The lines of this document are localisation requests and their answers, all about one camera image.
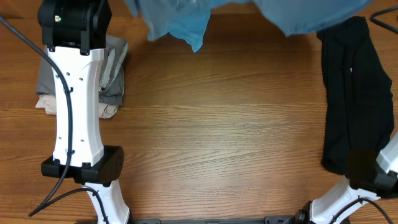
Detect light blue t-shirt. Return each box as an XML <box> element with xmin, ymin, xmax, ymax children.
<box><xmin>125</xmin><ymin>0</ymin><xmax>372</xmax><ymax>52</ymax></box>

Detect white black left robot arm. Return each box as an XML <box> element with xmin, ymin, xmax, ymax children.
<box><xmin>38</xmin><ymin>0</ymin><xmax>132</xmax><ymax>223</ymax></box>

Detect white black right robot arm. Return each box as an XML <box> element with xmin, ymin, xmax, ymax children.
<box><xmin>292</xmin><ymin>136</ymin><xmax>397</xmax><ymax>224</ymax></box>

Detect grey folded shorts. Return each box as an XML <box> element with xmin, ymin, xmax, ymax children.
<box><xmin>35</xmin><ymin>35</ymin><xmax>128</xmax><ymax>106</ymax></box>

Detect beige folded garment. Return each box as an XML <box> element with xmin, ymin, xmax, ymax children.
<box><xmin>35</xmin><ymin>95</ymin><xmax>119</xmax><ymax>119</ymax></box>

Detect black garment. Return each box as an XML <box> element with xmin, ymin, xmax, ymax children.
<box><xmin>317</xmin><ymin>16</ymin><xmax>394</xmax><ymax>175</ymax></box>

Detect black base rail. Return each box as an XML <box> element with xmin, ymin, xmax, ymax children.
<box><xmin>127</xmin><ymin>216</ymin><xmax>294</xmax><ymax>224</ymax></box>

